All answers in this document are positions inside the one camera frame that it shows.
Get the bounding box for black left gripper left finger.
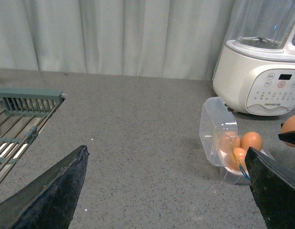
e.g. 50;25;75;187
0;145;89;229

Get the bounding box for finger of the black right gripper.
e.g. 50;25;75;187
245;147;295;229

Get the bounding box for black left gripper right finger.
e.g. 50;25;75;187
278;131;295;145

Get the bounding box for brown egg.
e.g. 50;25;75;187
219;131;241;153
228;147;247;172
240;132;263;151
281;115;295;147

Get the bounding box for clear plastic egg box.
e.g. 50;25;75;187
199;96;274;186

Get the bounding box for blue rubber band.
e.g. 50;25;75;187
239;164;251;181

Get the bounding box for yellow rubber band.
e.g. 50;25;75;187
229;136;241;167

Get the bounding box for white Joyoung blender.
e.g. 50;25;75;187
212;0;295;116

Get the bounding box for green metal sink rack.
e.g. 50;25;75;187
0;88;65;184

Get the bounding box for white curtain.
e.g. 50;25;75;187
0;0;234;80

